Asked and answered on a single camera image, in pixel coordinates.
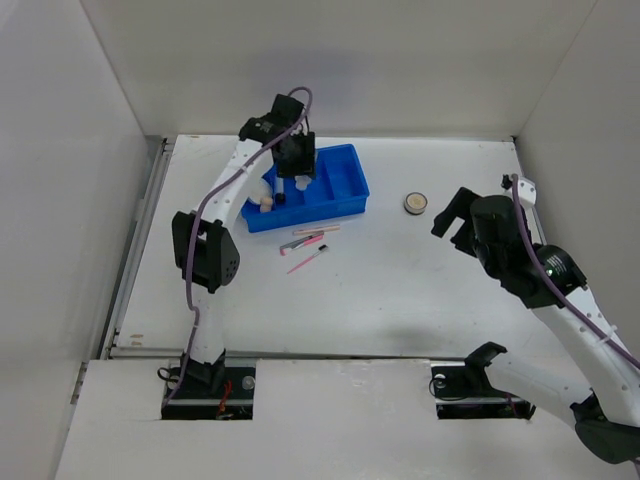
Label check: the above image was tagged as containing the clear plastic bottle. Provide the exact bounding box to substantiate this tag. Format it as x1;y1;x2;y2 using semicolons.
295;176;311;191

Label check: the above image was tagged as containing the clear tube black cap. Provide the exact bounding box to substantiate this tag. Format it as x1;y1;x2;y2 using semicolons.
274;177;286;205

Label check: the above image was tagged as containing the round compact case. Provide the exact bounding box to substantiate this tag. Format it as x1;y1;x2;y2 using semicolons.
403;192;428;215

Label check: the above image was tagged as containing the round beige powder puff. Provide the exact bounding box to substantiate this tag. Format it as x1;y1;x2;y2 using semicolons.
247;178;273;205

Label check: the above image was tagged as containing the beige makeup sponge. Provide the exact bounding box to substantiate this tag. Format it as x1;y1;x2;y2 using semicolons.
259;197;274;213

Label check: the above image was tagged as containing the pink eyebrow comb brush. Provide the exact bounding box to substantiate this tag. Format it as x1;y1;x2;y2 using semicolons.
286;245;329;275

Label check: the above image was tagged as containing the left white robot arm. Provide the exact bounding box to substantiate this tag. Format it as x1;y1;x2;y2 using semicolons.
171;86;316;397

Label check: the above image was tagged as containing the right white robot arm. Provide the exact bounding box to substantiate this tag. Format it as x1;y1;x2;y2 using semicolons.
429;183;639;464

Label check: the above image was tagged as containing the pink makeup brush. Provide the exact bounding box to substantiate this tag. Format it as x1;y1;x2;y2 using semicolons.
279;234;324;256

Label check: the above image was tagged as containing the blue plastic organizer tray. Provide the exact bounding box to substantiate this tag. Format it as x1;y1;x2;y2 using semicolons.
241;144;369;233

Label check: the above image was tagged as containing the beige cosmetic stick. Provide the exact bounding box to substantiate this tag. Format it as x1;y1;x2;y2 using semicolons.
292;224;341;236

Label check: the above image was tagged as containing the houndstooth pattern pencil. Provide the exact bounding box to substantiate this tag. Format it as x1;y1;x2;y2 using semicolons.
280;235;315;250

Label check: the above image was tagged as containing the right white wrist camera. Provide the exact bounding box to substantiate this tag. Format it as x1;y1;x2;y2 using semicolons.
512;178;537;210

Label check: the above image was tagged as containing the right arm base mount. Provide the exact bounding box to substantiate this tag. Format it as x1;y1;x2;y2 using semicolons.
428;342;536;421

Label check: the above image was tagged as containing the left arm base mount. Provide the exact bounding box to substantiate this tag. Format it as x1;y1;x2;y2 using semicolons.
157;356;256;421

